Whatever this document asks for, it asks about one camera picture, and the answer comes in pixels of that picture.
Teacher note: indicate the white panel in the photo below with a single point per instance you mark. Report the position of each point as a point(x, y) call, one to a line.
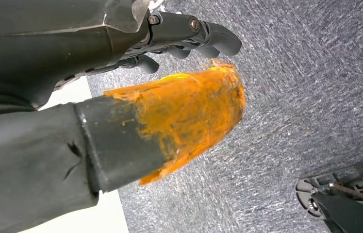
point(104, 215)

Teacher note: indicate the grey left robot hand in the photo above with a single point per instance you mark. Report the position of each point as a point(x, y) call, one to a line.
point(40, 51)

